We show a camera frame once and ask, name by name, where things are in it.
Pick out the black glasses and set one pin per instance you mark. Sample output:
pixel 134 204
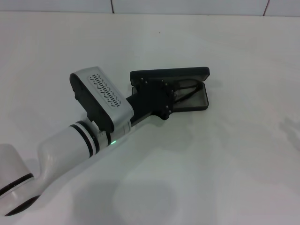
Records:
pixel 187 90

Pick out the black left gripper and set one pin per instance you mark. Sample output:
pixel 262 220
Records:
pixel 152 98

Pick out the black glasses case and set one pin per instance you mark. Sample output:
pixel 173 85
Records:
pixel 197 77

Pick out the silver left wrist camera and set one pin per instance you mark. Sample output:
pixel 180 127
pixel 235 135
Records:
pixel 98 98

